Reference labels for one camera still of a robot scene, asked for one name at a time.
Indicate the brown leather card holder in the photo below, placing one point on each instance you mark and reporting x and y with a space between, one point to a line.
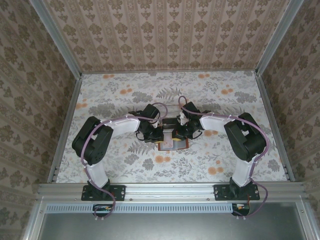
181 144

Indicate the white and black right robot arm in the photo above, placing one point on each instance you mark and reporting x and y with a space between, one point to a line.
212 122

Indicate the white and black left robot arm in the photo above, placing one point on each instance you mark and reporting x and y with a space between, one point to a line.
122 126

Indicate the grey metal sheet panel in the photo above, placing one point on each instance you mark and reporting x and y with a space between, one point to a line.
170 227

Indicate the small black connector board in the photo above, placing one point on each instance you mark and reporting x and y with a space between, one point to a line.
102 208
241 208

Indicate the aluminium frame crossbar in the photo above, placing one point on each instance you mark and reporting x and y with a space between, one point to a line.
170 192

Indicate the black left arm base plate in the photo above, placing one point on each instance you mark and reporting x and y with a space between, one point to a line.
120 192

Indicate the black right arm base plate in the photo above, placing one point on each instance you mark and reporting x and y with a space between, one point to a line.
220 192

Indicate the aluminium table side rail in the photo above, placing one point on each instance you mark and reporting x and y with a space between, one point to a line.
66 125
273 125

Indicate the aluminium frame post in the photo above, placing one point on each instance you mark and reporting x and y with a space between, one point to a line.
275 40
57 40

